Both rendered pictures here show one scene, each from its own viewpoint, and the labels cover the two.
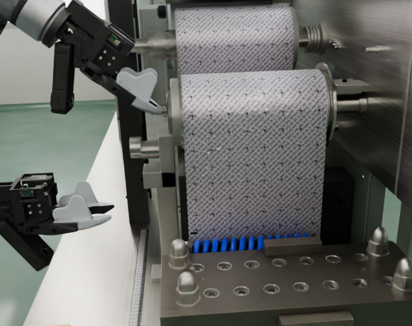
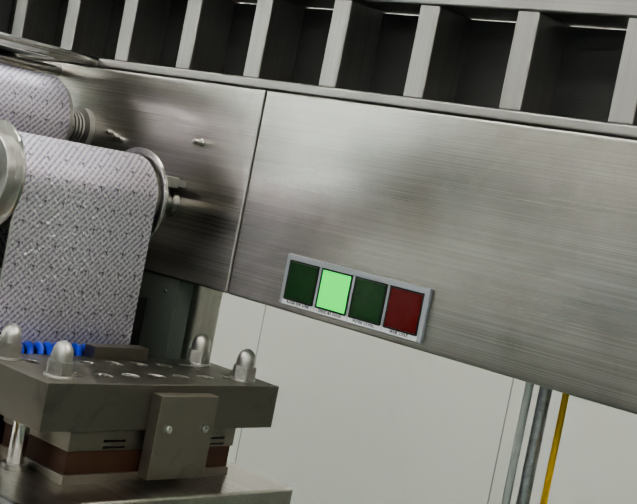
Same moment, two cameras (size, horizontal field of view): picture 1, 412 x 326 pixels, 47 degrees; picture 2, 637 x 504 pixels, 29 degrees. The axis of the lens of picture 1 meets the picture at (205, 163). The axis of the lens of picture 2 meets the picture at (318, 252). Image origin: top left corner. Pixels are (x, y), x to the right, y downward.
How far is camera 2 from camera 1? 1.16 m
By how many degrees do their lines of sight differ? 47
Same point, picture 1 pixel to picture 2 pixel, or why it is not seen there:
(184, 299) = (64, 369)
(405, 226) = not seen: hidden behind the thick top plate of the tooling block
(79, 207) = not seen: outside the picture
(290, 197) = (107, 298)
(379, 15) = (204, 108)
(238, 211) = (52, 309)
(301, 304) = (170, 383)
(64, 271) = not seen: outside the picture
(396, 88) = (230, 180)
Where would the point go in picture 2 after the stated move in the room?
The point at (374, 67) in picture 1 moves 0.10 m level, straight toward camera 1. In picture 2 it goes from (195, 161) to (217, 166)
